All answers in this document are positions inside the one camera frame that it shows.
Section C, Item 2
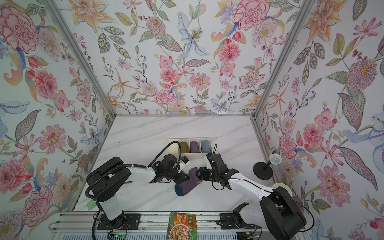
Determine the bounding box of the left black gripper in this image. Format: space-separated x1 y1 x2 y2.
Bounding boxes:
164 169 192 185

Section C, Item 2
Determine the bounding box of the purple yellow teal sock pair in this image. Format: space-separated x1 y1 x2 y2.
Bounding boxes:
175 167 201 197

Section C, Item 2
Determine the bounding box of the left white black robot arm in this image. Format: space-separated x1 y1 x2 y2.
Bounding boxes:
85 155 190 221

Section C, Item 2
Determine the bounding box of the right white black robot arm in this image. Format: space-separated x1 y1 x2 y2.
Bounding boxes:
197 153 307 240

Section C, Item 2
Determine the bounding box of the olive green rolled sock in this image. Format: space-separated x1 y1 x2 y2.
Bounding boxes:
180 142 190 154

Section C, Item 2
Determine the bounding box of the blue rolled sock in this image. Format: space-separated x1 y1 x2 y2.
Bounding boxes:
201 140 212 153

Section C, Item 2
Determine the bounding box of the white divided organizer tray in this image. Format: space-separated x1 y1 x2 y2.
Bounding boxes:
166 138 214 160

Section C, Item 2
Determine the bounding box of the purple rolled sock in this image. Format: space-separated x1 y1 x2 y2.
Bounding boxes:
190 141 201 153

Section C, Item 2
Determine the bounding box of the black stand with round lamp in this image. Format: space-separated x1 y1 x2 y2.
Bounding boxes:
253 153 282 181

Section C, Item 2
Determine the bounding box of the green snack bag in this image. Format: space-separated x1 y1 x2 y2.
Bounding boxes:
167 212 198 240

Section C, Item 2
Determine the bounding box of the beige paper cup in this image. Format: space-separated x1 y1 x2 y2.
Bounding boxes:
272 183 293 197

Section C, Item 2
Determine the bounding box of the small green object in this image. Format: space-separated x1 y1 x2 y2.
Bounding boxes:
87 200 97 210

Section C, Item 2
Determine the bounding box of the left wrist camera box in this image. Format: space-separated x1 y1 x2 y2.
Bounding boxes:
180 156 190 168

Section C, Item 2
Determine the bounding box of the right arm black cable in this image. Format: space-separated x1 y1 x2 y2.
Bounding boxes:
211 143 316 233

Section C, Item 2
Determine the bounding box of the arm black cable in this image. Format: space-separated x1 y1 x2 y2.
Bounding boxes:
84 140 183 240
211 143 316 233

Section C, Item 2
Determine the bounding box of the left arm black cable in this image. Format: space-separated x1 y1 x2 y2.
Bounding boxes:
84 140 183 240

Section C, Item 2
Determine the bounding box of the aluminium mounting rail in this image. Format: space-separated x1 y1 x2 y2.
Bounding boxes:
47 211 307 233

